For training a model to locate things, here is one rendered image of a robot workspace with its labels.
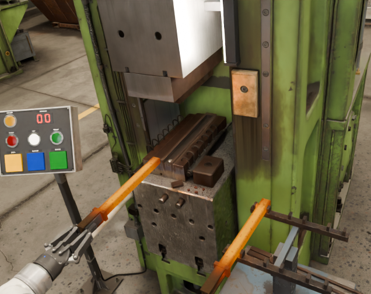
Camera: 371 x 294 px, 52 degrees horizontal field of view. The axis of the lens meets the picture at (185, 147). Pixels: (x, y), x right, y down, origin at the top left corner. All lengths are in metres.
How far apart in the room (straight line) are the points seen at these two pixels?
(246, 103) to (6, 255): 2.08
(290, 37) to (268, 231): 0.85
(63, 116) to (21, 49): 5.06
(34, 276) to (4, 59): 5.26
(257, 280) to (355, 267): 1.12
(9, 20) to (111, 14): 5.17
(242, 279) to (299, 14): 0.90
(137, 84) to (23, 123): 0.58
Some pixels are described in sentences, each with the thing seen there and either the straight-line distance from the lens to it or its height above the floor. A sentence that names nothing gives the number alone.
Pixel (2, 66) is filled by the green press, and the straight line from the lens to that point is 6.24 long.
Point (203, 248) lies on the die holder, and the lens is 1.65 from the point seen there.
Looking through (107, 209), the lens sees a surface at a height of 1.07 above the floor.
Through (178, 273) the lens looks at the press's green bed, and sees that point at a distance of 1.90.
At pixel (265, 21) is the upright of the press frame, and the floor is 1.52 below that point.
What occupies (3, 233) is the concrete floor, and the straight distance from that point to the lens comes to 3.11.
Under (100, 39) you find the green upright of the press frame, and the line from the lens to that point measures 1.62.
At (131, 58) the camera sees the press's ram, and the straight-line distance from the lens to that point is 1.37.
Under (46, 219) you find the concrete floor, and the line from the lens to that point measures 3.05.
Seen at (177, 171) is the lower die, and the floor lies 0.96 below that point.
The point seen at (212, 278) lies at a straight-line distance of 1.10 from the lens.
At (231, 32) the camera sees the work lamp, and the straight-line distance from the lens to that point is 1.26.
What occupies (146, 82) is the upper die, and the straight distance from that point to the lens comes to 1.37.
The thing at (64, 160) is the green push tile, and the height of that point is 1.01.
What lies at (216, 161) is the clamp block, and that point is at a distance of 1.51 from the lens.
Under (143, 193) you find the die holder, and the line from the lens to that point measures 1.62.
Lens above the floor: 1.85
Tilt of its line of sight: 32 degrees down
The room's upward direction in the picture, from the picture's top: 8 degrees counter-clockwise
